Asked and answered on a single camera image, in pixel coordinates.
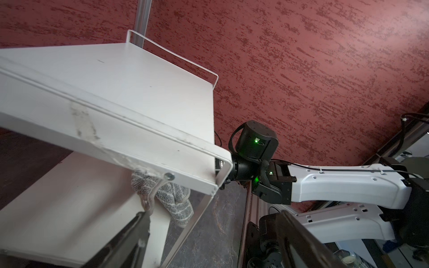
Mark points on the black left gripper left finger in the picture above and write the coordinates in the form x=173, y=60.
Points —
x=127, y=249

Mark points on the white two-tier bookshelf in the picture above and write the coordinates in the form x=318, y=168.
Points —
x=118, y=108

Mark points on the right aluminium corner post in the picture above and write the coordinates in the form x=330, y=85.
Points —
x=141, y=21

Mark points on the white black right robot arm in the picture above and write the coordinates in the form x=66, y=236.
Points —
x=388, y=200

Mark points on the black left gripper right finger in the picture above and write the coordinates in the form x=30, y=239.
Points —
x=299, y=248

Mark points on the grey knitted cloth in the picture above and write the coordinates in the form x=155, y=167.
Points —
x=174, y=198

